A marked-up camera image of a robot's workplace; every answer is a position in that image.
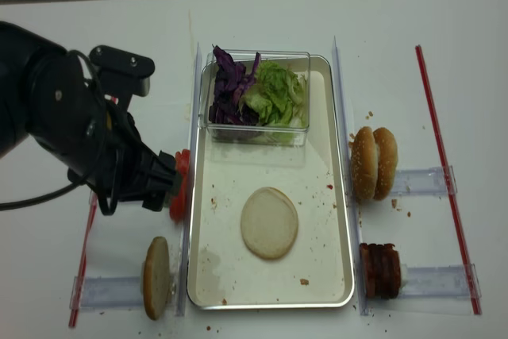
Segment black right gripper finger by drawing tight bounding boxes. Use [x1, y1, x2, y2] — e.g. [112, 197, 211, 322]
[142, 182, 177, 212]

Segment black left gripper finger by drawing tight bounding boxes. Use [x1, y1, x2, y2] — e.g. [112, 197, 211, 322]
[156, 151, 178, 180]

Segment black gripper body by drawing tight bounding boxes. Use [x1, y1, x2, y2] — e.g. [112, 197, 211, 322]
[66, 110, 159, 206]

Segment red tomato slice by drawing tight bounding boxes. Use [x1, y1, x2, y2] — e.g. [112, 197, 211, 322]
[169, 172, 187, 223]
[175, 148, 191, 176]

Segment bun half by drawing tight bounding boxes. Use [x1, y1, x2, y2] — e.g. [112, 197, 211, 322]
[143, 237, 171, 321]
[240, 187, 299, 260]

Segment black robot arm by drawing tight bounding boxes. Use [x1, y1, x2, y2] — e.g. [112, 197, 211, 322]
[1, 22, 183, 215]

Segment green lettuce leaves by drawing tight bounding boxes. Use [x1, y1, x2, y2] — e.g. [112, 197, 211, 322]
[241, 60, 307, 128]

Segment left red strip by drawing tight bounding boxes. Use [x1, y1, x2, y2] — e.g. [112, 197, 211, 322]
[68, 191, 98, 329]

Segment red strip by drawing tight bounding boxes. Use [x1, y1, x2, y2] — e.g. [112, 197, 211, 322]
[68, 191, 98, 329]
[415, 44, 483, 316]

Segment left long clear divider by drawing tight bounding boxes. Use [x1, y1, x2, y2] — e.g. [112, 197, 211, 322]
[175, 44, 202, 318]

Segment long clear divider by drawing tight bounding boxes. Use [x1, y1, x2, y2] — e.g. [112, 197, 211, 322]
[175, 44, 202, 318]
[332, 37, 371, 317]

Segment clear plastic salad box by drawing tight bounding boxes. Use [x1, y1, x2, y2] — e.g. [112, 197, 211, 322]
[198, 45, 310, 147]

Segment left lower clear holder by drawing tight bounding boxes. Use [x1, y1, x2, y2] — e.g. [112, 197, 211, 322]
[69, 273, 178, 310]

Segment clear holder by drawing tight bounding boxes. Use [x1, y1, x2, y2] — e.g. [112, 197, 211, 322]
[398, 264, 482, 299]
[389, 166, 457, 196]
[69, 273, 178, 310]

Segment purple cabbage leaves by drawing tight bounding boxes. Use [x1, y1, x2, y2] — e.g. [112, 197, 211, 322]
[209, 46, 261, 125]

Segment white metal tray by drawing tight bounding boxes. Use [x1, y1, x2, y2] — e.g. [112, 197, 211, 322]
[187, 56, 354, 310]

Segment sesame bun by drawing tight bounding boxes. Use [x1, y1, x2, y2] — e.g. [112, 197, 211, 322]
[351, 126, 378, 200]
[373, 127, 398, 201]

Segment right long clear divider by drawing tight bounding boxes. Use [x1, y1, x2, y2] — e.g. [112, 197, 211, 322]
[332, 37, 371, 317]

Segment right upper clear holder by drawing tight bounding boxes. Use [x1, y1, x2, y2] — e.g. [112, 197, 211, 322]
[389, 166, 457, 196]

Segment right lower clear holder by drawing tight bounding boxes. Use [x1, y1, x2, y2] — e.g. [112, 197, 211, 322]
[398, 264, 482, 299]

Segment right red strip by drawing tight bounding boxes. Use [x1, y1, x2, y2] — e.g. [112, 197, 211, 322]
[415, 44, 483, 316]

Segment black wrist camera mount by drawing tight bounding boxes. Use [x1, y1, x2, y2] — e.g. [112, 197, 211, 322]
[89, 45, 155, 111]

